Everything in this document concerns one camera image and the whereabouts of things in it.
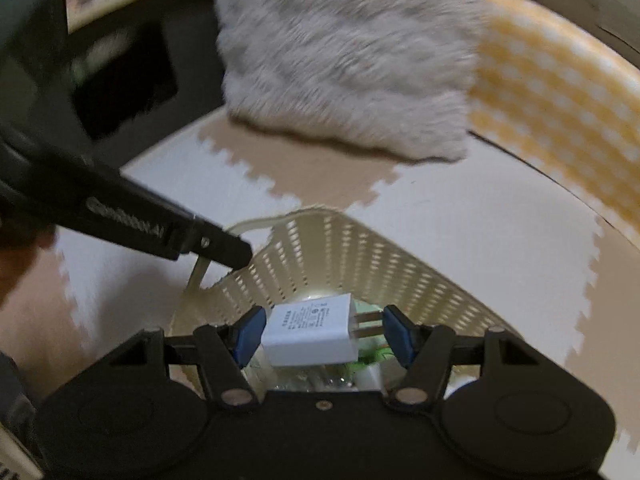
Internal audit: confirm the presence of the beige and white foam mat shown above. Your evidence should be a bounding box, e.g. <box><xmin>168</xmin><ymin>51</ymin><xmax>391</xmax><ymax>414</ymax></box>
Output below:
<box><xmin>0</xmin><ymin>110</ymin><xmax>640</xmax><ymax>480</ymax></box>

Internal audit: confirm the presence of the green small item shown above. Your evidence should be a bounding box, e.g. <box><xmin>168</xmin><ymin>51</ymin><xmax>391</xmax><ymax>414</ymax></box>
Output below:
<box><xmin>356</xmin><ymin>347</ymin><xmax>393</xmax><ymax>376</ymax></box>

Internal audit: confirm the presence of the yellow checked mattress cover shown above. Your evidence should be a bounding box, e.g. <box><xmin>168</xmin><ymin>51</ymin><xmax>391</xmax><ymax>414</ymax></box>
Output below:
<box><xmin>466</xmin><ymin>0</ymin><xmax>640</xmax><ymax>243</ymax></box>

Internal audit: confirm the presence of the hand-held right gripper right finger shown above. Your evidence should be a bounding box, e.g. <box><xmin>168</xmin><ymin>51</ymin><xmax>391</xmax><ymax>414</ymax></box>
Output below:
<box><xmin>382</xmin><ymin>305</ymin><xmax>574</xmax><ymax>409</ymax></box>

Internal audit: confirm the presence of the person's left hand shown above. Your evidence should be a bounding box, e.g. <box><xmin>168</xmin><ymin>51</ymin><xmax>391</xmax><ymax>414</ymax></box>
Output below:
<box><xmin>0</xmin><ymin>222</ymin><xmax>57</xmax><ymax>311</ymax></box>

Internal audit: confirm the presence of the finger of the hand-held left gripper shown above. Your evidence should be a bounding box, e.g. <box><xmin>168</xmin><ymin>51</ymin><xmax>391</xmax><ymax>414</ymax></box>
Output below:
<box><xmin>172</xmin><ymin>214</ymin><xmax>254</xmax><ymax>269</ymax></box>

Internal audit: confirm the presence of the cream perforated plastic basket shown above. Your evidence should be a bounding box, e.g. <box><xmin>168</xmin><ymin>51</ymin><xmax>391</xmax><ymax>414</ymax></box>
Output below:
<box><xmin>169</xmin><ymin>204</ymin><xmax>497</xmax><ymax>397</ymax></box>

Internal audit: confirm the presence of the white fluffy pillow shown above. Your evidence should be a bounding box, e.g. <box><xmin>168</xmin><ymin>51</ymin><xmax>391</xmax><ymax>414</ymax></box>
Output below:
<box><xmin>214</xmin><ymin>0</ymin><xmax>494</xmax><ymax>164</ymax></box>

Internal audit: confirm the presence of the white USB charger plug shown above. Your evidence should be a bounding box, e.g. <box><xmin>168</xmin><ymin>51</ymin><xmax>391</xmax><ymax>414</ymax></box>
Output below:
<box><xmin>259</xmin><ymin>293</ymin><xmax>387</xmax><ymax>367</ymax></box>

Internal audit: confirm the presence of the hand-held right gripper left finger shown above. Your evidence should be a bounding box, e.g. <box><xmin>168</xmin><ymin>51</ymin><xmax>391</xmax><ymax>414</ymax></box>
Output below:
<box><xmin>75</xmin><ymin>305</ymin><xmax>267</xmax><ymax>409</ymax></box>

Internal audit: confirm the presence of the black and white printed cloth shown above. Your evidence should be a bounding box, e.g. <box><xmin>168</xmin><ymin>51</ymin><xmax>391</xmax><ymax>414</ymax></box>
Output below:
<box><xmin>0</xmin><ymin>422</ymin><xmax>45</xmax><ymax>480</ymax></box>

